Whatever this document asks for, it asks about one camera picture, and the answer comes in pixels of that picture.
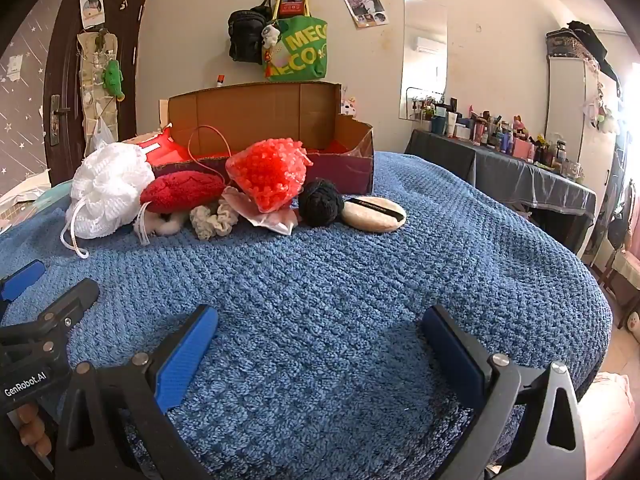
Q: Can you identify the sheer white organza pouch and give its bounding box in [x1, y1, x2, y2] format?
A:
[221, 186, 300, 235]

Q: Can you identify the wall mirror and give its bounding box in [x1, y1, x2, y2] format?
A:
[398, 0, 448, 122]

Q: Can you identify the white fluffy scrunchie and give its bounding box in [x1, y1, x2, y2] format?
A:
[134, 205, 193, 246]

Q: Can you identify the red plush sponge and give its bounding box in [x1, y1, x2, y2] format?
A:
[140, 170, 227, 214]

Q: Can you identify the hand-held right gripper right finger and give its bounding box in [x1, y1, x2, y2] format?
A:
[421, 305, 587, 480]

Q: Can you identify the photo collage poster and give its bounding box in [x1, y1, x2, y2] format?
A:
[341, 0, 389, 29]

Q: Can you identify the table with grey cloth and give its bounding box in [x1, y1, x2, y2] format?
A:
[404, 129, 598, 256]

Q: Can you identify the beige powder puff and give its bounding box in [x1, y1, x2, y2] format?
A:
[341, 195, 407, 234]

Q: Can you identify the row of cosmetic bottles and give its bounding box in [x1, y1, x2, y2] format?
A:
[407, 95, 586, 183]

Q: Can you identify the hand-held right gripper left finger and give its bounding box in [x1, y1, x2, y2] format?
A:
[54, 304, 220, 480]

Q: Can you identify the black bag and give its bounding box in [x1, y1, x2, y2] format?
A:
[228, 0, 273, 65]

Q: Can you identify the green tote bag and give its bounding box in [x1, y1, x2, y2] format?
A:
[263, 0, 329, 82]

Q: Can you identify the metal door handle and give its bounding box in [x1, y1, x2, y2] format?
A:
[50, 95, 71, 133]

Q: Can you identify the blue knitted blanket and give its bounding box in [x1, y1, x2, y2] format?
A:
[0, 150, 615, 480]

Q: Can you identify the pink pillow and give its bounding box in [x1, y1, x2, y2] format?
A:
[582, 372, 637, 480]

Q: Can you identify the green plush toy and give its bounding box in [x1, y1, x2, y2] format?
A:
[101, 59, 126, 98]

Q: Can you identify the white wardrobe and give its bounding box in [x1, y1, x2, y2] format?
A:
[544, 52, 626, 266]

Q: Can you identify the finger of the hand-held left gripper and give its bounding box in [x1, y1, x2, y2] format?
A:
[30, 278, 101, 352]
[0, 259, 47, 303]

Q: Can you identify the black yarn ball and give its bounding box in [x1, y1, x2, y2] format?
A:
[298, 179, 346, 228]

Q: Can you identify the person's left hand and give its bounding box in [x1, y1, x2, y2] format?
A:
[17, 402, 54, 459]

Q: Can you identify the beige hanging door organizer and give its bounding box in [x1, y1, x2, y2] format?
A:
[76, 30, 121, 156]

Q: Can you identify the cardboard box with red lining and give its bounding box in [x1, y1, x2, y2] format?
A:
[122, 81, 375, 196]

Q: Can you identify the red mesh bath pouf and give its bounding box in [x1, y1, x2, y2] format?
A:
[225, 136, 315, 213]

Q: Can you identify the wooden chair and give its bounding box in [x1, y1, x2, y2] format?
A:
[602, 245, 640, 331]

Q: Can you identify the white plastic bag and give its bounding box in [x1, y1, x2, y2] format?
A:
[86, 117, 116, 157]

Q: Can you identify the beige crochet scrunchie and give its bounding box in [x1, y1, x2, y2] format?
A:
[189, 199, 241, 241]

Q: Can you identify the white mesh bath pouf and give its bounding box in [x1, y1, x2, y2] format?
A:
[60, 142, 156, 260]

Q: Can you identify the dark patterned storage bag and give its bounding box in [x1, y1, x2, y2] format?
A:
[545, 20, 608, 61]

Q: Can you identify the paper photo sheet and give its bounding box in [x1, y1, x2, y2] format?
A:
[80, 0, 106, 30]

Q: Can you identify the dark brown door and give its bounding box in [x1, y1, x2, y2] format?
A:
[42, 0, 150, 186]

